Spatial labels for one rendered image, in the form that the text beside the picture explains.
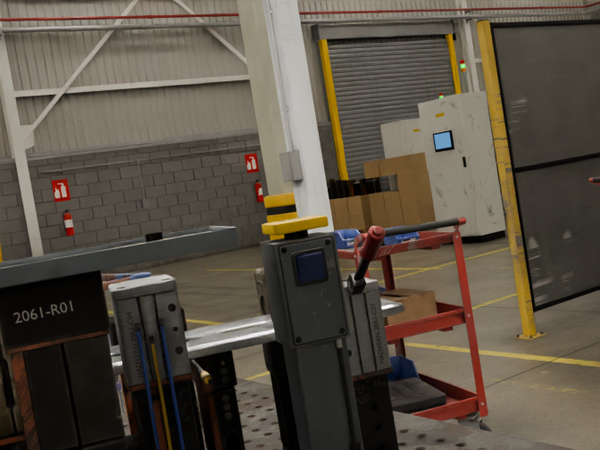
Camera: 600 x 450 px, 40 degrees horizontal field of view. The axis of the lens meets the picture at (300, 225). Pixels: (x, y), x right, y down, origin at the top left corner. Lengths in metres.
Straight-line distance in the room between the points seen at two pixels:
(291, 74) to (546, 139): 1.75
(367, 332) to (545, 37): 4.85
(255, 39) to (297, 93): 3.33
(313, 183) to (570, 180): 1.79
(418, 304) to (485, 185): 8.05
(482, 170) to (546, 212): 5.74
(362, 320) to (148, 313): 0.27
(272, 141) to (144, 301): 7.30
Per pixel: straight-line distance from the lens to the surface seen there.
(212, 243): 0.80
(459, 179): 11.28
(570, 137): 5.84
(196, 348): 1.13
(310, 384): 0.88
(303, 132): 5.06
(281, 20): 5.14
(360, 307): 1.05
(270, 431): 1.75
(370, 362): 1.07
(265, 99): 8.29
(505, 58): 5.46
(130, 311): 0.99
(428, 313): 3.34
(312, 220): 0.86
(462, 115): 11.14
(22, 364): 0.84
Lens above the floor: 1.20
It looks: 3 degrees down
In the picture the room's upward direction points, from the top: 9 degrees counter-clockwise
